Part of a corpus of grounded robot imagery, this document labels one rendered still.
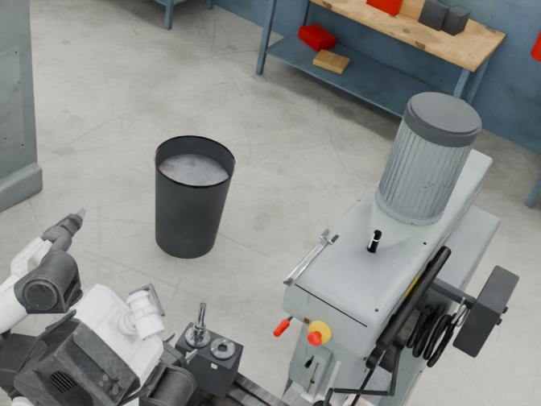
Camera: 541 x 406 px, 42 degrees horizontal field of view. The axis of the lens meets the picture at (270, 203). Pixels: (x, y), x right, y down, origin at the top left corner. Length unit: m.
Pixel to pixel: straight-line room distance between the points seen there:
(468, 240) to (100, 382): 1.40
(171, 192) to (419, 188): 2.31
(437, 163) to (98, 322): 0.96
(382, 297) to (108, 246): 2.86
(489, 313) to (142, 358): 0.98
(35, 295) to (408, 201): 1.00
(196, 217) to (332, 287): 2.43
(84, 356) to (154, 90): 4.23
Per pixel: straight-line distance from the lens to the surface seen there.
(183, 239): 4.25
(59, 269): 1.83
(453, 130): 1.84
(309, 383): 2.15
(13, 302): 1.90
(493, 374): 4.38
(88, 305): 1.84
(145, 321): 1.79
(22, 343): 2.13
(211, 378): 2.62
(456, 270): 2.44
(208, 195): 4.01
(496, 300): 2.16
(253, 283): 4.31
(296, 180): 5.13
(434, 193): 1.95
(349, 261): 1.83
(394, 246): 1.92
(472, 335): 2.21
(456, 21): 5.63
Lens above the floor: 3.13
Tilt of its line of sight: 40 degrees down
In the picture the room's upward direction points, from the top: 13 degrees clockwise
